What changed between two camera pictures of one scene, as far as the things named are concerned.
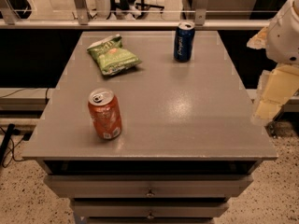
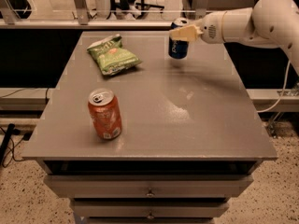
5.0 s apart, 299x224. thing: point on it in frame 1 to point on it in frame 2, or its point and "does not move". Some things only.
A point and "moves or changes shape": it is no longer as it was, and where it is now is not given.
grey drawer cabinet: [190, 141] does not move
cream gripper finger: [282, 84] to [210, 28]
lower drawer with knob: [150, 208] does not move
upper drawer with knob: [149, 186] does not move
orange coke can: [106, 113] does not move
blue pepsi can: [184, 41] moves or changes shape
